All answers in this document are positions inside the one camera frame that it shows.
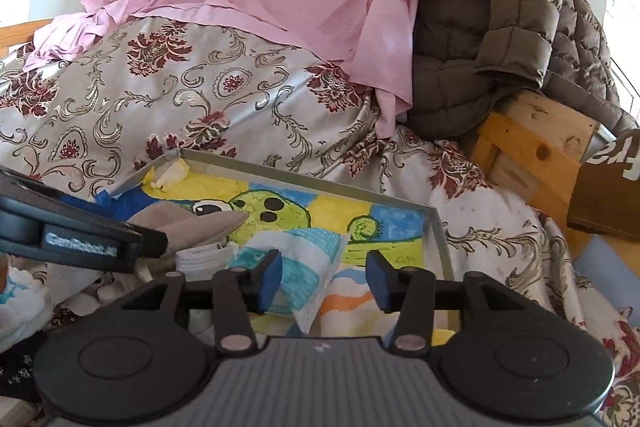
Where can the white air conditioner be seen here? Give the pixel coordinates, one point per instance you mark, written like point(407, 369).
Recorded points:
point(597, 7)

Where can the white printed sock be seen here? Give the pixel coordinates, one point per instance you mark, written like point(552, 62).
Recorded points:
point(20, 307)

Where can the yellow white crumpled scrap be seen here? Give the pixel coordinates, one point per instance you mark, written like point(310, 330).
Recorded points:
point(172, 174)

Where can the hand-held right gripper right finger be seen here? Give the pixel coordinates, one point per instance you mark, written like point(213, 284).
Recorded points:
point(380, 281)

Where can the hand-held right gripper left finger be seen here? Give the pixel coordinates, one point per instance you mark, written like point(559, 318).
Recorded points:
point(270, 281)

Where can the striped sock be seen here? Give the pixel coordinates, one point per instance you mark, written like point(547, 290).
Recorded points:
point(310, 267)

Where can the black flowered cloth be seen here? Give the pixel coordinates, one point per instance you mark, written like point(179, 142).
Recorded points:
point(20, 367)

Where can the brown quilted jacket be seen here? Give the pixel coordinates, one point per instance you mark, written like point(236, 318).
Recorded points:
point(525, 17)

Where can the grey sock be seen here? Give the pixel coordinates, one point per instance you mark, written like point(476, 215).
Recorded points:
point(200, 222)

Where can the brown cardboard box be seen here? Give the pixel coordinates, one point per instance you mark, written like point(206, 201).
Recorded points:
point(605, 202)

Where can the floral satin bedspread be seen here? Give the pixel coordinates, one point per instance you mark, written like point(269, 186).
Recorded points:
point(250, 97)

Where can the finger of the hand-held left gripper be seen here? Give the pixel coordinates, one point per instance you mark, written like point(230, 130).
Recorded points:
point(154, 243)

